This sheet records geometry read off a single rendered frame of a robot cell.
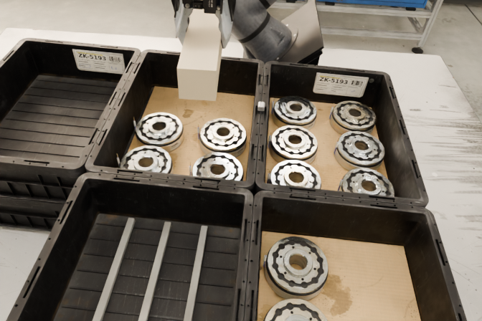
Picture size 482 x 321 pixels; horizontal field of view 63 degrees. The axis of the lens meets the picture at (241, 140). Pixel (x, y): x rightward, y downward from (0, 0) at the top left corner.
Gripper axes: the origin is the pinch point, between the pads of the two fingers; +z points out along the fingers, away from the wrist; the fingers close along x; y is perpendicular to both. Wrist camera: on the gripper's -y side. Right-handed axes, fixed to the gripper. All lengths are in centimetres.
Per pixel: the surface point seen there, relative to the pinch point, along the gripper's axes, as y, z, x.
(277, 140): 1.6, 22.8, 15.9
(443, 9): -258, 110, 177
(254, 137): 8.6, 15.7, 10.3
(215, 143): 3.9, 22.7, 2.5
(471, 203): 3, 39, 66
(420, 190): 19.4, 15.6, 39.5
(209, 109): -10.9, 25.8, -0.2
